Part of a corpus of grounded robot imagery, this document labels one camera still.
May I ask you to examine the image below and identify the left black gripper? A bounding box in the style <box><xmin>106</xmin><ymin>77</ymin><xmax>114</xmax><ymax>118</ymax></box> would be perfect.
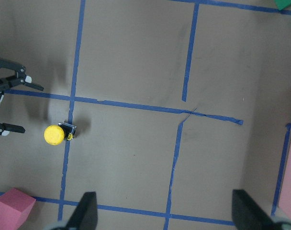
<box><xmin>0</xmin><ymin>58</ymin><xmax>44</xmax><ymax>136</ymax></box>

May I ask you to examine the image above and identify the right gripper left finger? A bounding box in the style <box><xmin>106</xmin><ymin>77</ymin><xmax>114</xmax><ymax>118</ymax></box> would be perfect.
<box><xmin>66</xmin><ymin>192</ymin><xmax>98</xmax><ymax>230</ymax></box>

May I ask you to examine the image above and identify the yellow push button switch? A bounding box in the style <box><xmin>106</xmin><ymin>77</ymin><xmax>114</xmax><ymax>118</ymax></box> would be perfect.
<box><xmin>44</xmin><ymin>122</ymin><xmax>77</xmax><ymax>146</ymax></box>

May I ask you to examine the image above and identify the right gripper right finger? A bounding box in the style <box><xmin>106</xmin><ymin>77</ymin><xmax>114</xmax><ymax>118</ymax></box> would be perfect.
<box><xmin>232</xmin><ymin>189</ymin><xmax>274</xmax><ymax>230</ymax></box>

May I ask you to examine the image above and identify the green cube bottom left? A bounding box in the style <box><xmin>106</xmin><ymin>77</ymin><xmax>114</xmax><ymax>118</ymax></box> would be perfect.
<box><xmin>274</xmin><ymin>0</ymin><xmax>291</xmax><ymax>11</ymax></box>

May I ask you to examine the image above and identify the pink cube centre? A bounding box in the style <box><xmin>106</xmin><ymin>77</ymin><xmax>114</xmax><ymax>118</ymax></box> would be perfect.
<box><xmin>0</xmin><ymin>188</ymin><xmax>36</xmax><ymax>230</ymax></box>

